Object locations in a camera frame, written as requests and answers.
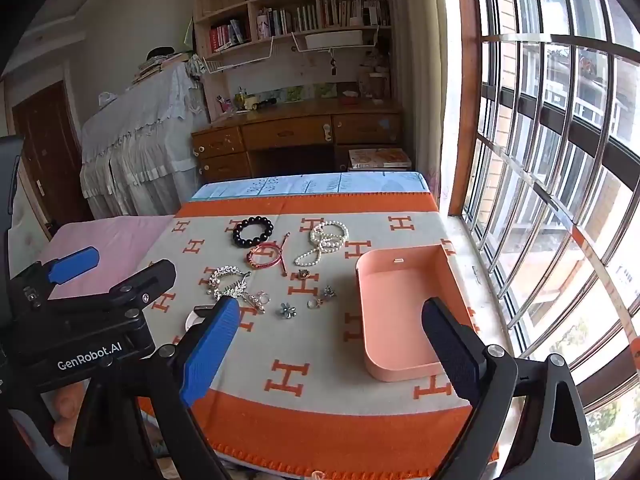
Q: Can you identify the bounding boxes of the pink jewelry tray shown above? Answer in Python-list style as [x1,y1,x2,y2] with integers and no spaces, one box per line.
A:
[356,242,473,382]

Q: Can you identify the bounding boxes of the black bead bracelet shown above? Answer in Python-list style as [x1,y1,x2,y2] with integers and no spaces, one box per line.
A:
[232,214,276,250]

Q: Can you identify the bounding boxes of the red cord bracelet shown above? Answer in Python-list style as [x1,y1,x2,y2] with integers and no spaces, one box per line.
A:
[245,231,292,278]

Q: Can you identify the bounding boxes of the blue flower gold earring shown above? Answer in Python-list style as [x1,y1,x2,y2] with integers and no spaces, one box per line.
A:
[321,285,336,301]

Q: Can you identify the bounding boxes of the white pearl necklace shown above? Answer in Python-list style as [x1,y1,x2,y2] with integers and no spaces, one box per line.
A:
[293,219,350,268]

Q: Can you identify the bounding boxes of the pink smart band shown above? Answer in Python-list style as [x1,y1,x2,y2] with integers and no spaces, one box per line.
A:
[184,304,214,332]

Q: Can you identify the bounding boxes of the gold pearl safety pin brooch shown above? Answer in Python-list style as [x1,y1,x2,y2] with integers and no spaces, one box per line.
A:
[238,292,270,314]

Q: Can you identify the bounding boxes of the silver ring red stone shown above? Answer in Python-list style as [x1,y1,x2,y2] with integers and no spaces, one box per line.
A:
[307,297,326,310]

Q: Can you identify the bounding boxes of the person's left hand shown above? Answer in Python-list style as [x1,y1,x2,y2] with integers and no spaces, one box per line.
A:
[53,380,89,448]

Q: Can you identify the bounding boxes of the pink bedsheet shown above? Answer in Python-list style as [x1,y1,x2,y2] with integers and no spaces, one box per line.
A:
[38,216,172,299]

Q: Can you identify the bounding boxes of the brown wooden door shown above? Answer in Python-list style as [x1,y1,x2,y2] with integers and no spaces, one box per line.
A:
[12,81,93,233]

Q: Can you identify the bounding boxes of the orange grey H-pattern blanket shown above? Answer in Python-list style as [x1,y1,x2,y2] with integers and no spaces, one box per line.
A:
[141,192,470,479]

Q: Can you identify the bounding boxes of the white lace furniture cover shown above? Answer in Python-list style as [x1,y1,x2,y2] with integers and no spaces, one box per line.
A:
[79,62,208,219]

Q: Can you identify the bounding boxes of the light blue printed bedsheet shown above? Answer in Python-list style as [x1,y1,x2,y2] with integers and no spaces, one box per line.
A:
[191,171,430,202]

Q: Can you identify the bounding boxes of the metal window security bars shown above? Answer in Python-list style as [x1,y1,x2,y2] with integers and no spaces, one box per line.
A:
[462,0,639,478]

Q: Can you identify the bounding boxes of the stack of books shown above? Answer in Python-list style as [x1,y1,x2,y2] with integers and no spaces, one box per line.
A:
[349,148,412,170]

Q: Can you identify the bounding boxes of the wooden desk with drawers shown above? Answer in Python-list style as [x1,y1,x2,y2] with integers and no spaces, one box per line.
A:
[191,99,404,182]

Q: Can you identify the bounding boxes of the wooden bookshelf with books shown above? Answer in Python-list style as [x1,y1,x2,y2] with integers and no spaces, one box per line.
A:
[192,0,393,119]

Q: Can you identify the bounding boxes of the beige curtain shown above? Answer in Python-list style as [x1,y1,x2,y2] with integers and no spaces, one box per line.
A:
[392,0,448,198]

